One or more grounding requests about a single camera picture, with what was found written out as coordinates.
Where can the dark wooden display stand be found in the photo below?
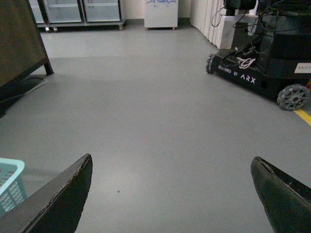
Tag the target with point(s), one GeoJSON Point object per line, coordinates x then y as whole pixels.
{"type": "Point", "coordinates": [22, 50]}

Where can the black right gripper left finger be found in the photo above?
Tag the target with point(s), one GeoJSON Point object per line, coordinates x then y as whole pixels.
{"type": "Point", "coordinates": [57, 206]}

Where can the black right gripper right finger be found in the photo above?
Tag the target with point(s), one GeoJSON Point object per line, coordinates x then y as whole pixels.
{"type": "Point", "coordinates": [286, 201]}

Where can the black ARX mobile robot base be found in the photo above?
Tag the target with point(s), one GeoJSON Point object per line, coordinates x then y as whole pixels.
{"type": "Point", "coordinates": [279, 52]}

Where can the light blue plastic basket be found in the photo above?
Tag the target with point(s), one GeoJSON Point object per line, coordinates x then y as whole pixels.
{"type": "Point", "coordinates": [12, 190]}

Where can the glass door refrigerator cabinet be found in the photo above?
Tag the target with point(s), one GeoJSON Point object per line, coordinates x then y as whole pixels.
{"type": "Point", "coordinates": [51, 15]}

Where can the white chest freezer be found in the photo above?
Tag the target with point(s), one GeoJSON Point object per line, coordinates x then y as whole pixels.
{"type": "Point", "coordinates": [160, 14]}

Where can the white folding partition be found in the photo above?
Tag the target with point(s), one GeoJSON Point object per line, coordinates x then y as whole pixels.
{"type": "Point", "coordinates": [208, 16]}

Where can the grey mecanum wheel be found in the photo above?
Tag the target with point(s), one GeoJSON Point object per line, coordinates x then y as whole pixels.
{"type": "Point", "coordinates": [293, 97]}

